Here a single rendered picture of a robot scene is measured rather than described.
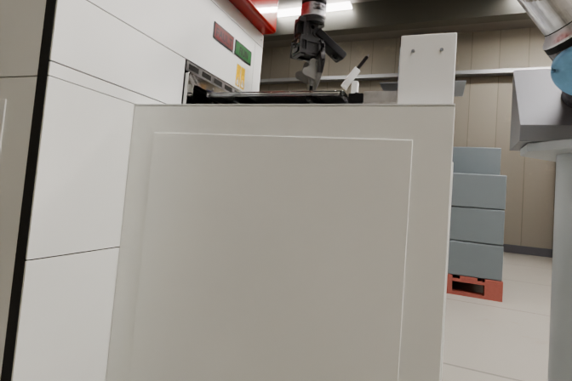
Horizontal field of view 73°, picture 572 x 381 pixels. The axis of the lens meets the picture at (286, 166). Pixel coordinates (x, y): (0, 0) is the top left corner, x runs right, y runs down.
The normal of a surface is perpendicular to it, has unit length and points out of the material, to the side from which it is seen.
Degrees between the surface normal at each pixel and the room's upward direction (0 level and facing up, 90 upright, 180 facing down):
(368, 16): 90
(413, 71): 90
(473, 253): 90
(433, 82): 90
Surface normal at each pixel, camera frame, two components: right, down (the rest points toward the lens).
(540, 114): -0.23, -0.75
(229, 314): -0.34, -0.08
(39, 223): 0.94, 0.05
